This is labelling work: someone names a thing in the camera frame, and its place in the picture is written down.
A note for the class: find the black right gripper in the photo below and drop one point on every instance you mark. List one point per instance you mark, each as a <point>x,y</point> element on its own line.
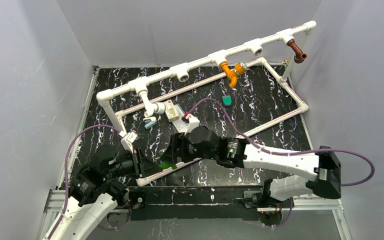
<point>176,140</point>

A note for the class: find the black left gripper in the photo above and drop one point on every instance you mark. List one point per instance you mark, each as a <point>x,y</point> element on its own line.
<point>147,167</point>

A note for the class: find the green water faucet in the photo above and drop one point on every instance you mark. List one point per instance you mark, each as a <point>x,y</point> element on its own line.
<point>167,161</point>

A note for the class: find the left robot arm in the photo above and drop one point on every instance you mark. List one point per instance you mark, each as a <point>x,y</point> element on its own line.
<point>95,190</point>

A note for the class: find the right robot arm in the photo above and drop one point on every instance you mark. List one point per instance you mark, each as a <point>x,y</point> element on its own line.
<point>309,173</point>

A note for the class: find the white water faucet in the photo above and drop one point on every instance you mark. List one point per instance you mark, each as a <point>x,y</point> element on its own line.
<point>151,108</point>

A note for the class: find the orange water faucet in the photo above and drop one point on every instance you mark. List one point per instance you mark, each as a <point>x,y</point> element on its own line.
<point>234,73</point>

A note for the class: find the brown water faucet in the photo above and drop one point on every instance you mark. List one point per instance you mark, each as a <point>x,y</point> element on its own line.
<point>299,55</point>

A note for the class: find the small cardboard box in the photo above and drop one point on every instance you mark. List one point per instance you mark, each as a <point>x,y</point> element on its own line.
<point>171,112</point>

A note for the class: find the teal plastic cap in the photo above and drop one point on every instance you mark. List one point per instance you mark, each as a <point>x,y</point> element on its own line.
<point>227,100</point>

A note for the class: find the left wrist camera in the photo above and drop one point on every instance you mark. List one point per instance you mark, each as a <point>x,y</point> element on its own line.
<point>127,140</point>

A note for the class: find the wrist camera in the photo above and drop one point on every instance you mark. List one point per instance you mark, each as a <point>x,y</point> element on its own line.
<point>192,122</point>
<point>127,140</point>

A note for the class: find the light blue faucet handle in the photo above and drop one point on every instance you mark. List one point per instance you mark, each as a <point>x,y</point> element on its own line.
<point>149,122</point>

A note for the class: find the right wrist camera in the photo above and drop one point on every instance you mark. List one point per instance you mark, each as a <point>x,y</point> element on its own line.
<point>192,122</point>

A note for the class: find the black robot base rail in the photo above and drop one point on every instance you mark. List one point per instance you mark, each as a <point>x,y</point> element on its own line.
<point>201,202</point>

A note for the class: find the white PVC pipe frame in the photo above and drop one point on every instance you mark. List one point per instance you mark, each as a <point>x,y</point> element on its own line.
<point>248,52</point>

